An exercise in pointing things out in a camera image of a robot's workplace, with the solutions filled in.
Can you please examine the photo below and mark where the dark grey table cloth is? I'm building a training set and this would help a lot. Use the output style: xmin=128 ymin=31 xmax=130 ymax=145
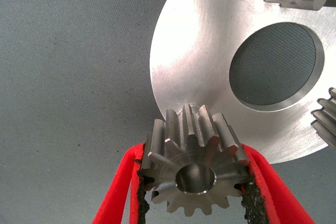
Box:
xmin=0 ymin=0 xmax=336 ymax=224

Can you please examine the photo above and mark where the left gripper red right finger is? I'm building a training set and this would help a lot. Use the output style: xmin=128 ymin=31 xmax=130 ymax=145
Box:
xmin=238 ymin=142 xmax=316 ymax=224

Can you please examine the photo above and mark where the round metal plate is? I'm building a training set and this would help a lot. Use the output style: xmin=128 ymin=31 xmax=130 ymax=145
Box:
xmin=149 ymin=0 xmax=336 ymax=166

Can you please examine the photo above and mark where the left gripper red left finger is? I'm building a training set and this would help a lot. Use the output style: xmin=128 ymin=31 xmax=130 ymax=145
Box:
xmin=90 ymin=142 xmax=152 ymax=224

